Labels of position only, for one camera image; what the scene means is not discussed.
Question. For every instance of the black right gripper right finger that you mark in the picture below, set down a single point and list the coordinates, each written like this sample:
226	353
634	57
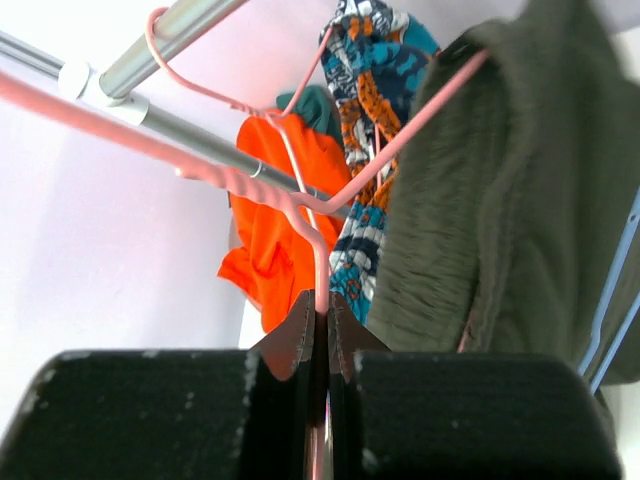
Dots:
423	415

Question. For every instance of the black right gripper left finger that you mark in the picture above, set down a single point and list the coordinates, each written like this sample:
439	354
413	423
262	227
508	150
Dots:
171	414

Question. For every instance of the olive green shorts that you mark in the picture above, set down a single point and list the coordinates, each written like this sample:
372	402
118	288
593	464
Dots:
509	203

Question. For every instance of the blue hanger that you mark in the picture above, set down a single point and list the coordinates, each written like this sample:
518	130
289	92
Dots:
616	267

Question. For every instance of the dark teal shorts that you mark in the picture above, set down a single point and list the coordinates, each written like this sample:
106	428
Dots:
316	107

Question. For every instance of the patterned blue orange shorts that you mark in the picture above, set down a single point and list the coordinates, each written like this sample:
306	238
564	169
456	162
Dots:
375	58

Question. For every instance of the silver white clothes rack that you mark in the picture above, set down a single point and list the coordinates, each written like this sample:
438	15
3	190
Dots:
105	105

